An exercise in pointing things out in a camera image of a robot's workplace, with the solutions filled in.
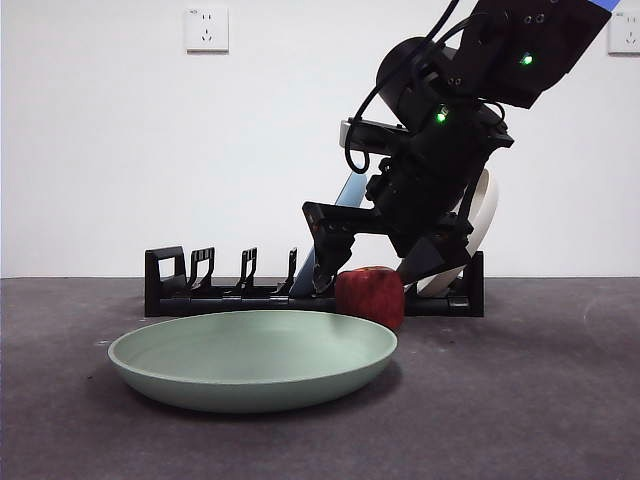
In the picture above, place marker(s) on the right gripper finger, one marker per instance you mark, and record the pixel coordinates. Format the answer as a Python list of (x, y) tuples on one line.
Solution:
[(332, 250), (422, 260)]

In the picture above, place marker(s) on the red apple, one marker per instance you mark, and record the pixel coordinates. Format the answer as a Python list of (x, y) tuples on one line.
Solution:
[(372, 295)]

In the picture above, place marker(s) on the green plate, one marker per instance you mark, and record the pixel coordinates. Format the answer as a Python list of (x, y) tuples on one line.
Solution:
[(250, 350)]

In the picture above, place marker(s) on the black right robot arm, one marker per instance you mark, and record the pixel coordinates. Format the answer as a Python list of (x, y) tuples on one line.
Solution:
[(435, 165)]

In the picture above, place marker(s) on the blue plate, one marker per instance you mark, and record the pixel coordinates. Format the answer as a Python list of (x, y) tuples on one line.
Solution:
[(352, 192)]

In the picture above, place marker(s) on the beige plate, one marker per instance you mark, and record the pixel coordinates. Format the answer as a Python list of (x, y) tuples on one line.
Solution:
[(487, 200)]

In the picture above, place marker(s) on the black plate rack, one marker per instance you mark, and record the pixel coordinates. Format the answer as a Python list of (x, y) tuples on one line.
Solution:
[(152, 295)]

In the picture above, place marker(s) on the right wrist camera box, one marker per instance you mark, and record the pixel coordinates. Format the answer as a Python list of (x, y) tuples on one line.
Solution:
[(343, 131)]

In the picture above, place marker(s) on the white wall socket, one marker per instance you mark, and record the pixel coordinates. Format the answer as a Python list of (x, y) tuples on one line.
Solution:
[(627, 35), (207, 31)]

